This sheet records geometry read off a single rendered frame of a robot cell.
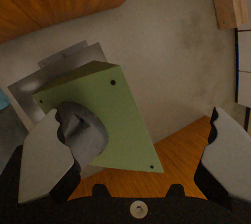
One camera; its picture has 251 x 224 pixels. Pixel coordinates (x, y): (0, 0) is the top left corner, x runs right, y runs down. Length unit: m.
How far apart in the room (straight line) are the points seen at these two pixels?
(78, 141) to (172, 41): 1.66
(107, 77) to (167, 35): 1.57
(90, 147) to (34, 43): 1.27
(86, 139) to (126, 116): 0.09
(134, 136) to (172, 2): 1.72
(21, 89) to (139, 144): 0.39
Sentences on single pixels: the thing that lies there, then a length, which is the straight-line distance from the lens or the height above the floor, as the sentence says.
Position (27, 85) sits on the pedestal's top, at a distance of 0.51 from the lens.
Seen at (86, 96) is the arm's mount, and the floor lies 1.16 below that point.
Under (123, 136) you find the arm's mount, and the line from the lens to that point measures 0.30.
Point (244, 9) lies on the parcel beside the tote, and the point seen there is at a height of 0.28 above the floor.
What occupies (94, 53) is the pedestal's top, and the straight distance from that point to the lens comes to 0.49.
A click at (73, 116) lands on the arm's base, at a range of 0.29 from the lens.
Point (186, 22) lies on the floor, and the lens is 1.97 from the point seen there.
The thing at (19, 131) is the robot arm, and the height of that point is 1.25.
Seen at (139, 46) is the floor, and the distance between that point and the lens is 1.58.
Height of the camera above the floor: 1.42
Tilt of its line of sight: 63 degrees down
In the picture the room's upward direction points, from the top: 129 degrees clockwise
